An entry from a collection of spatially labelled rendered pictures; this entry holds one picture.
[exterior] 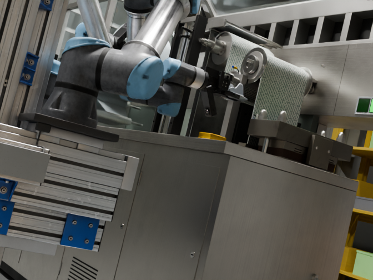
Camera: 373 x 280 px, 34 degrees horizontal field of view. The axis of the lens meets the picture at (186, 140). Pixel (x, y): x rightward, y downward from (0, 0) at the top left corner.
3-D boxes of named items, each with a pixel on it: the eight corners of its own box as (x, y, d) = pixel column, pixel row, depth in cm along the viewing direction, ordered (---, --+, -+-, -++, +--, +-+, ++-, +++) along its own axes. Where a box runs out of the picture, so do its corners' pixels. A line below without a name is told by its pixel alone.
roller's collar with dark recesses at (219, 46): (204, 51, 261) (208, 37, 261) (215, 56, 264) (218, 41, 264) (213, 51, 255) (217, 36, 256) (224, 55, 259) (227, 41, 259)
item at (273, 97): (250, 123, 233) (261, 76, 235) (293, 138, 246) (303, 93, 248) (251, 123, 233) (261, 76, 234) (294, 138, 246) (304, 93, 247)
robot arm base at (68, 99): (46, 116, 152) (56, 78, 153) (34, 116, 166) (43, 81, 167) (102, 131, 159) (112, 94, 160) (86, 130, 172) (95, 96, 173)
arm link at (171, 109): (149, 112, 217) (157, 82, 218) (180, 119, 215) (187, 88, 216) (144, 108, 210) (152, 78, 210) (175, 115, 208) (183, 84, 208)
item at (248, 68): (242, 58, 243) (256, 51, 237) (246, 59, 244) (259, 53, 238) (242, 75, 240) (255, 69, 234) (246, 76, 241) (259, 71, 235)
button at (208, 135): (197, 138, 212) (198, 131, 212) (213, 143, 216) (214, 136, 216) (209, 139, 206) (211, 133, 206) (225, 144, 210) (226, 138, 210)
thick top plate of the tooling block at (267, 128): (246, 134, 227) (250, 118, 228) (319, 158, 250) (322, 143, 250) (276, 137, 214) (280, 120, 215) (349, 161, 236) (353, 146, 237)
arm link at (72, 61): (64, 87, 170) (76, 40, 171) (109, 97, 168) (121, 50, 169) (47, 78, 158) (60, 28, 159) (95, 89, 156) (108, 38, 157)
